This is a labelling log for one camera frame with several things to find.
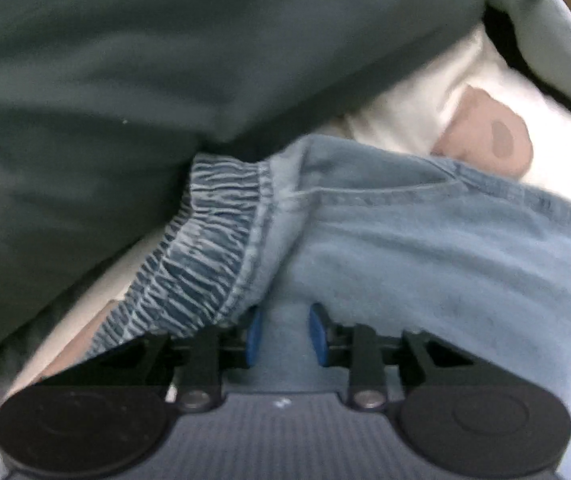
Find blue denim pants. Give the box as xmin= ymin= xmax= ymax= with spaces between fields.
xmin=89 ymin=134 xmax=571 ymax=479

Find cream bear print bedsheet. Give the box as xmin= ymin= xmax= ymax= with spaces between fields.
xmin=17 ymin=27 xmax=571 ymax=386

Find dark grey pillow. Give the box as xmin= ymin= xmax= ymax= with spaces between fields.
xmin=0 ymin=0 xmax=485 ymax=342

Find black cloth under pillow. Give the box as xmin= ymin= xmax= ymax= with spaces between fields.
xmin=481 ymin=1 xmax=571 ymax=139

